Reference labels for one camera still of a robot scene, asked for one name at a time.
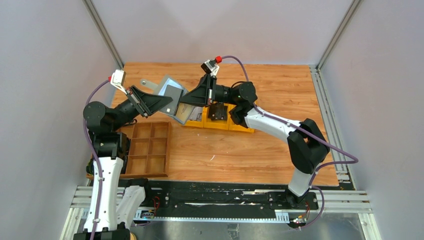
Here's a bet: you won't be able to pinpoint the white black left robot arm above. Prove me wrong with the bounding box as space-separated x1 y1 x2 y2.
73 86 173 240

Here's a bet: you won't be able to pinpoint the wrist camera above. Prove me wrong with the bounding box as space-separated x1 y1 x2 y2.
109 69 126 93
200 59 220 76

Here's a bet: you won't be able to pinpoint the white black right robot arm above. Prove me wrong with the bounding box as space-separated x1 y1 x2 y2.
180 74 330 209

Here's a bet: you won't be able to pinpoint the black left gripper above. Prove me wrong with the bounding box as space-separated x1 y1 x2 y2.
111 85 173 132

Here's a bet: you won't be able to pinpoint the wooden compartment tray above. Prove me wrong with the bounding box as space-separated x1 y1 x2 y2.
96 120 172 180

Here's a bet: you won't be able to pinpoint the yellow bin with silver cards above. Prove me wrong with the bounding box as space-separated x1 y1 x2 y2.
184 106 206 128

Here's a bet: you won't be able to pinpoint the silver VIP card stack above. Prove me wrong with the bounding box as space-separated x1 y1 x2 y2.
188 107 203 122

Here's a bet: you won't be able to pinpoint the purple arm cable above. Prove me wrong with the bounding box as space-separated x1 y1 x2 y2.
82 76 115 240
215 55 360 229

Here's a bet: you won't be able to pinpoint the gold VIP card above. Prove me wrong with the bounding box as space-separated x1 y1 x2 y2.
174 103 196 125

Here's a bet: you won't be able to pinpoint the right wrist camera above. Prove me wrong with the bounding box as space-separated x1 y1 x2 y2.
200 59 220 76

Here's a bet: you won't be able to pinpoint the dark rolled belts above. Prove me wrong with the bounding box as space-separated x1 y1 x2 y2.
85 130 131 174

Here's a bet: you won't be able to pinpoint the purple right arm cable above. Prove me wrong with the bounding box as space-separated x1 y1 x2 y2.
215 55 360 229

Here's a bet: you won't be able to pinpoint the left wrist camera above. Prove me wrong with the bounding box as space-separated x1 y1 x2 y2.
109 69 126 93

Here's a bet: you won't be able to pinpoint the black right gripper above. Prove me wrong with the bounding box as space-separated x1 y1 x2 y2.
179 74 240 109

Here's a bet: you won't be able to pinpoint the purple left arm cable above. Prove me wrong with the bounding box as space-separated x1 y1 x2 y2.
82 76 115 240

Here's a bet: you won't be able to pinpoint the black VIP card stack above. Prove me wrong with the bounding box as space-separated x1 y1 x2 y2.
207 102 228 121

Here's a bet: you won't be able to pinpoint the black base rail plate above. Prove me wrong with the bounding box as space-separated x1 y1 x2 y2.
109 179 320 220

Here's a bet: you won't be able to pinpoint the yellow bin with black cards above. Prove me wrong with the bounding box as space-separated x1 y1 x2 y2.
202 102 230 131

